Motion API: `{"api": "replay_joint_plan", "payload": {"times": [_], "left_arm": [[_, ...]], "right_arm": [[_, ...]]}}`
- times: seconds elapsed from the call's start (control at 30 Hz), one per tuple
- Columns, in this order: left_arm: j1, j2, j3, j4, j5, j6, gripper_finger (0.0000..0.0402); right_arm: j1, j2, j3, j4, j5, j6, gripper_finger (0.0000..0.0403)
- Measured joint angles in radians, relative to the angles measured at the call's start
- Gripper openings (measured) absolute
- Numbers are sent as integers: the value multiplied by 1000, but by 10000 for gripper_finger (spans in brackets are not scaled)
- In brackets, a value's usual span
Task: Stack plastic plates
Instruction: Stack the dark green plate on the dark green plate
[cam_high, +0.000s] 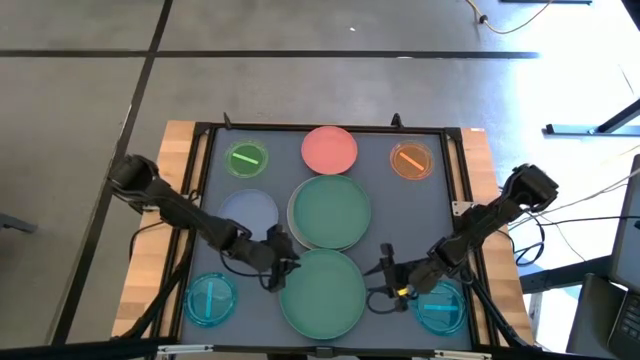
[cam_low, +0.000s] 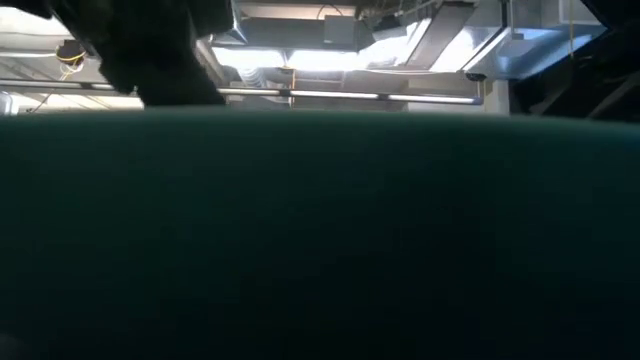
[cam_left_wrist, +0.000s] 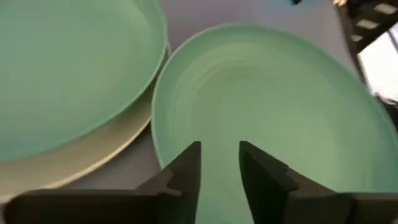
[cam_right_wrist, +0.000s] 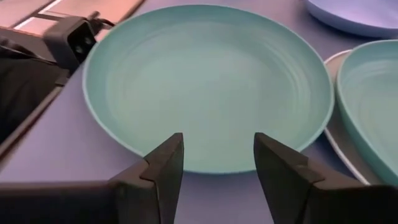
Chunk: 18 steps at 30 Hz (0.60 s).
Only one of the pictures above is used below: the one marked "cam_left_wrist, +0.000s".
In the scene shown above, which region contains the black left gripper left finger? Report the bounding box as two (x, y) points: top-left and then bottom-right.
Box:
(2, 141), (202, 224)

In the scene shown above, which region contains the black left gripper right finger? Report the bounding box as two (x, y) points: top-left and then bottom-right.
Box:
(238, 140), (398, 224)

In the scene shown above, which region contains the green plastic plate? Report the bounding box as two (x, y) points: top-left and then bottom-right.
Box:
(150, 23), (398, 224)
(0, 0), (169, 162)

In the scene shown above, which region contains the cream plastic plate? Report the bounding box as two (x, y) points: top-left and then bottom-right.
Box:
(0, 43), (172, 203)

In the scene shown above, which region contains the white sheet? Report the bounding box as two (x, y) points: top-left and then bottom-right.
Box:
(356, 22), (398, 103)

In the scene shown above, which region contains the black frame with white patches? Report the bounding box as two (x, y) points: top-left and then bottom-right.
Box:
(337, 0), (398, 55)

